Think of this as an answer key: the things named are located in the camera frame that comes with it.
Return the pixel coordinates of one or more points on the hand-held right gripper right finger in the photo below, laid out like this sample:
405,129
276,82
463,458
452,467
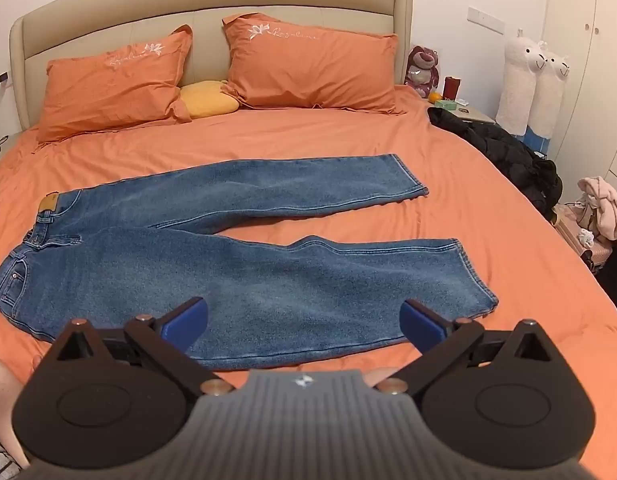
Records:
421,327

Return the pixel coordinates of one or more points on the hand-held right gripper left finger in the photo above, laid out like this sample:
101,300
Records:
188,322

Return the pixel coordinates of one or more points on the blue denim pants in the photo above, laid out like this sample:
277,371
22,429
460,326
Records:
288,290

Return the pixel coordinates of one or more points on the pink suitcase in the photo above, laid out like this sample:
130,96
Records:
576,232

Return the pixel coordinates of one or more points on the black jacket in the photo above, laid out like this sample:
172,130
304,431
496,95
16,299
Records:
503,155

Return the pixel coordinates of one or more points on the person's bare leg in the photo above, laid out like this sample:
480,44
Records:
3,400

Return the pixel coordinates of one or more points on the orange bed sheet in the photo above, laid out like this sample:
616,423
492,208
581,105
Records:
338,130

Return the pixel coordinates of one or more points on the light bedside table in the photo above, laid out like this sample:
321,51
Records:
476,116

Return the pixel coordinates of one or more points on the pink clothes pile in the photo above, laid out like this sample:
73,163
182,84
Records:
606,205

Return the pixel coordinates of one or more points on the small yellow pillow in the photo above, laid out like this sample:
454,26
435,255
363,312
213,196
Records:
208,100

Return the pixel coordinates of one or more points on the small green box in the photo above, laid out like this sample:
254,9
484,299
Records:
445,104

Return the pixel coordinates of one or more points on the orange fruit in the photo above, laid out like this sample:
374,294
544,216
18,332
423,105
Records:
435,96

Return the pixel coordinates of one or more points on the grey patterned cloth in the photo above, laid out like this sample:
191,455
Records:
1,462

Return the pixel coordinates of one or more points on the red cup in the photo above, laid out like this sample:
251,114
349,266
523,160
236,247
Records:
452,88

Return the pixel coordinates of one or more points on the orange embroidered pillow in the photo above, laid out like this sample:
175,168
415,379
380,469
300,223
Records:
308,70
108,90

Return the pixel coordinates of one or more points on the pink bear plush toy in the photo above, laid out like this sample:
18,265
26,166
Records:
422,67

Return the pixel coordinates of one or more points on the white alpaca plush toy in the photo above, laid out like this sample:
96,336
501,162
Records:
551,95
518,80

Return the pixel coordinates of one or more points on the white wardrobe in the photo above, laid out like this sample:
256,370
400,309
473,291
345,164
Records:
603,85

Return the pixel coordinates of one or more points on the white wall switch panel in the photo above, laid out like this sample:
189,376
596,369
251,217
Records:
485,18

